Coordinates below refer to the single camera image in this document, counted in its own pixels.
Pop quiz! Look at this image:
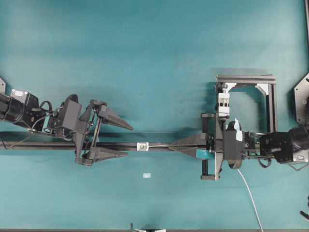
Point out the thin white wire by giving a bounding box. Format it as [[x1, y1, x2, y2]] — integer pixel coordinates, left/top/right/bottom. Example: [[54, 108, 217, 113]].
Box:
[[148, 144, 264, 232]]

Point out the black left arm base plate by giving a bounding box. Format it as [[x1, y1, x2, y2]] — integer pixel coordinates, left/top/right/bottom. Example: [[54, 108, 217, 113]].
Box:
[[0, 77, 6, 94]]

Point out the white clamp block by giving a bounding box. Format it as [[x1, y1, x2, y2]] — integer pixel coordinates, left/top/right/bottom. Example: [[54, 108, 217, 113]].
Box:
[[217, 93, 230, 115]]

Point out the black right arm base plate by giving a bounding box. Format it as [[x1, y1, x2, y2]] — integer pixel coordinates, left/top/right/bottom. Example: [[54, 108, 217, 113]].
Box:
[[294, 73, 309, 124]]

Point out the black aluminium frame stand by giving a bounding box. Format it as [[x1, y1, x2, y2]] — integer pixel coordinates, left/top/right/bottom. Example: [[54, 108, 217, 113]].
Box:
[[216, 74, 278, 133]]

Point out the black cable at right edge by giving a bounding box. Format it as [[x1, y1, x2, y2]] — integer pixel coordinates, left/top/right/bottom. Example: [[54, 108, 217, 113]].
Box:
[[299, 194, 309, 213]]

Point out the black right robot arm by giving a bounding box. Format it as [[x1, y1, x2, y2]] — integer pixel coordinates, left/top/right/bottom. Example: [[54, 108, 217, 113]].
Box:
[[168, 113, 309, 180]]

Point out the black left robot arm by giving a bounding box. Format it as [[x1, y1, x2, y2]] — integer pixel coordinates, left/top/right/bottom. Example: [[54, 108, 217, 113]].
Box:
[[0, 90, 133, 166]]

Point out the silver metal fitting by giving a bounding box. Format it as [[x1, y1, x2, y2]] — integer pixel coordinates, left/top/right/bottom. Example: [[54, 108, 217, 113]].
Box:
[[137, 142, 149, 151]]

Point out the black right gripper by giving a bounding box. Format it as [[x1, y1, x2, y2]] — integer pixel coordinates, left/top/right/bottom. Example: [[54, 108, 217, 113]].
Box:
[[168, 113, 245, 180]]

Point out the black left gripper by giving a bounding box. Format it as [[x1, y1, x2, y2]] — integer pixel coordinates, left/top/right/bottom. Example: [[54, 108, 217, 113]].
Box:
[[55, 94, 133, 166]]

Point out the blue tape on right gripper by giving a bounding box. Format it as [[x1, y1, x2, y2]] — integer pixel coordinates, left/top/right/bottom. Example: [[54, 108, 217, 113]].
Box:
[[234, 118, 243, 142]]

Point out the small white tape piece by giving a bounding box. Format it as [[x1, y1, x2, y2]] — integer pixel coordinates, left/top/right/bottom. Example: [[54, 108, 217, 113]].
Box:
[[143, 173, 151, 178]]

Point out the black vertical frame post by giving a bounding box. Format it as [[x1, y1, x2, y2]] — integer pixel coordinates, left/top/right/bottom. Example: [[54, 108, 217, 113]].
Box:
[[304, 0, 309, 42]]

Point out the black aluminium rail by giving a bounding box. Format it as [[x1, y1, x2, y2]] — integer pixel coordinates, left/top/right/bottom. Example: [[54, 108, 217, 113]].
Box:
[[0, 131, 207, 151]]

